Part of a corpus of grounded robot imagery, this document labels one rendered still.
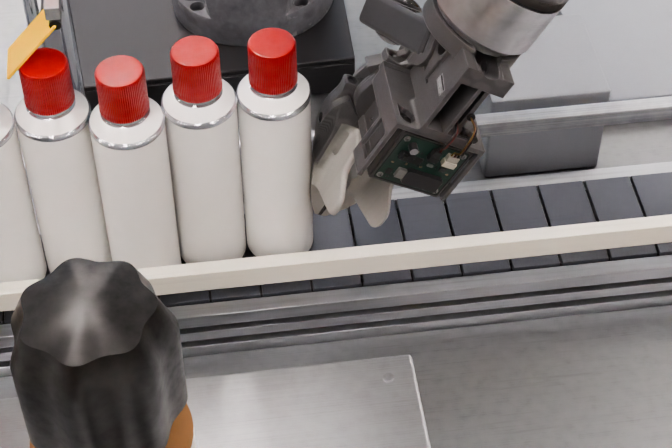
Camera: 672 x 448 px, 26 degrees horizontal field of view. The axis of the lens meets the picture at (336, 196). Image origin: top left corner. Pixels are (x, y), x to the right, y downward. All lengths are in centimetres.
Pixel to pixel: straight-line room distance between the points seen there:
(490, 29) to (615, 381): 33
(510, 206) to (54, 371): 54
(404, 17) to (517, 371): 29
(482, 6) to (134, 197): 28
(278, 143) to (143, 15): 38
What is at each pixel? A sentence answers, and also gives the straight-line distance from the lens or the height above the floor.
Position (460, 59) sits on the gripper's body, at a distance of 93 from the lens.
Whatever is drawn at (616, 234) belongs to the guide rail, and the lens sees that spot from 111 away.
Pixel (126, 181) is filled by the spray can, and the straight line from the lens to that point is 101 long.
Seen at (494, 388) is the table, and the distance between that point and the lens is 111.
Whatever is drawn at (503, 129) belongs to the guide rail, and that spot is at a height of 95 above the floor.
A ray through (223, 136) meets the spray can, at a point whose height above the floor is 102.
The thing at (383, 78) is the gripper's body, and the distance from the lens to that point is 98.
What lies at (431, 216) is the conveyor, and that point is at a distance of 115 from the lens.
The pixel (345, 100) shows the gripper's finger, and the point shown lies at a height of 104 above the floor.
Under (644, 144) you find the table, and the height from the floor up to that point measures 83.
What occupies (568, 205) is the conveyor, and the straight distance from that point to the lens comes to 117.
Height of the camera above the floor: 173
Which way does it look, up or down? 47 degrees down
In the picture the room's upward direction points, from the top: straight up
